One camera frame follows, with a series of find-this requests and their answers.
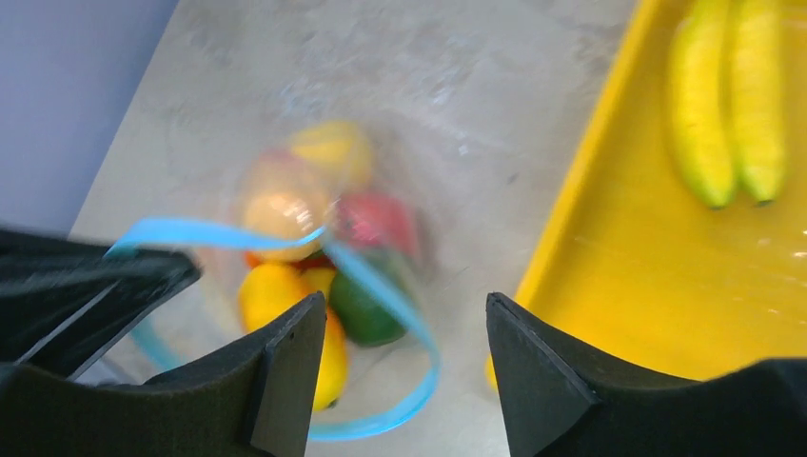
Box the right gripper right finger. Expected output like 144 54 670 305
485 292 806 456

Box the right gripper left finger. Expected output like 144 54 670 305
1 292 326 456

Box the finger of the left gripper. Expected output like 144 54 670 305
1 228 201 381

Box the green avocado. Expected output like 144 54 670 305
329 248 410 348

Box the yellow plastic tray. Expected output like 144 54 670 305
515 1 806 380

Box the peach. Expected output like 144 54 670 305
239 155 330 240

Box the clear zip top bag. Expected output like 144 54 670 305
111 119 442 442

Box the red apple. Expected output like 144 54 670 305
337 192 422 260

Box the yellow lemon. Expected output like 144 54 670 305
287 119 375 189

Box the yellow banana bunch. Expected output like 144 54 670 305
666 1 789 209

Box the orange mango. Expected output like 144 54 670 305
238 263 348 412

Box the orange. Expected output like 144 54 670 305
244 251 265 269

